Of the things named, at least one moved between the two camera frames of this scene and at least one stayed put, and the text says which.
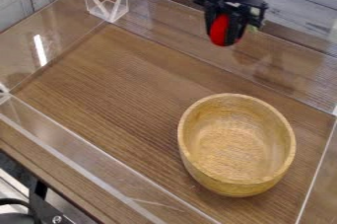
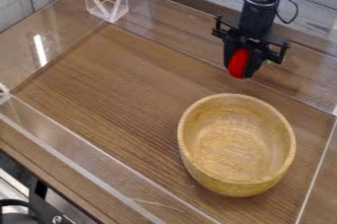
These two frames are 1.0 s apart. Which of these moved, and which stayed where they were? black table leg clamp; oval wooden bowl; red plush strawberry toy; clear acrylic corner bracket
Moved: red plush strawberry toy
Stayed: black table leg clamp; oval wooden bowl; clear acrylic corner bracket
